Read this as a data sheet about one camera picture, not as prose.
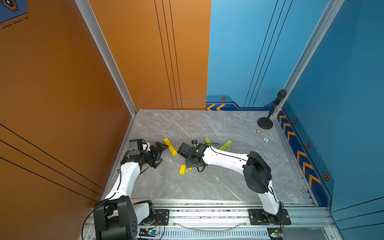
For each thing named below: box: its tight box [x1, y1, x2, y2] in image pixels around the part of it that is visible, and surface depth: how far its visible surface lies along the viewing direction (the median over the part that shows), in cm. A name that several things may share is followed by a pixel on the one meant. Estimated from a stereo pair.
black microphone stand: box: [257, 89, 287, 130], surface depth 114 cm
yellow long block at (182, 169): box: [179, 164, 186, 175], surface depth 89 cm
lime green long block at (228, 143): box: [224, 140, 233, 148], surface depth 102 cm
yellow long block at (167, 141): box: [163, 137, 172, 146], surface depth 104 cm
